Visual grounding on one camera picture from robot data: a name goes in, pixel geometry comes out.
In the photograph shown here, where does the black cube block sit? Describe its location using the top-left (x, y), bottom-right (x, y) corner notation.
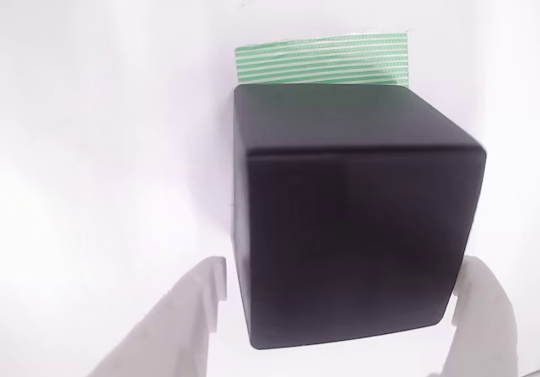
top-left (233, 83), bottom-right (488, 351)

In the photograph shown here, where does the green striped square tape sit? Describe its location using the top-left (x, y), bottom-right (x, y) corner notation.
top-left (235, 32), bottom-right (412, 89)

